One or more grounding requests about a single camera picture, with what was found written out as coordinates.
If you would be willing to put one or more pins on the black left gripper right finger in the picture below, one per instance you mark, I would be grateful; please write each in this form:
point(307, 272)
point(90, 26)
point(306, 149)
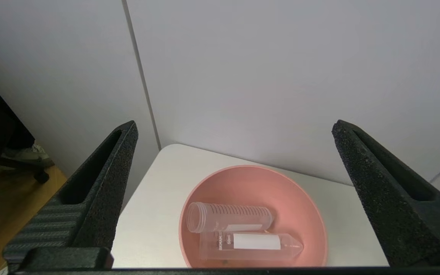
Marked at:
point(395, 202)

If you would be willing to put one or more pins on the test tube with red pigment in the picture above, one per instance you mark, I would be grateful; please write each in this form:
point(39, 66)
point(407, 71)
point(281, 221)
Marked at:
point(224, 217)

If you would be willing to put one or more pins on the black chair caster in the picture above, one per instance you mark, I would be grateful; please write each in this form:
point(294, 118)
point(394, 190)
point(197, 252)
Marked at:
point(41, 176)

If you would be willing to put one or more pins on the pink bowl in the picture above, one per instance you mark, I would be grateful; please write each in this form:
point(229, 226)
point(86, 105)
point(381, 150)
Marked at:
point(258, 187)

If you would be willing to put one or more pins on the grey shoe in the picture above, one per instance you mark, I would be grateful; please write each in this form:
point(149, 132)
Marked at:
point(27, 154)

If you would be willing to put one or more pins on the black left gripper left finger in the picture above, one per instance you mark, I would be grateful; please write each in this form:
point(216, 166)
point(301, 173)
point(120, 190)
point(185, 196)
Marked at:
point(97, 202)

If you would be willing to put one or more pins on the test tube with blue pigment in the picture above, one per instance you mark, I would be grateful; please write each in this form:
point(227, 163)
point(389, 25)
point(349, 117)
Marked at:
point(250, 244)

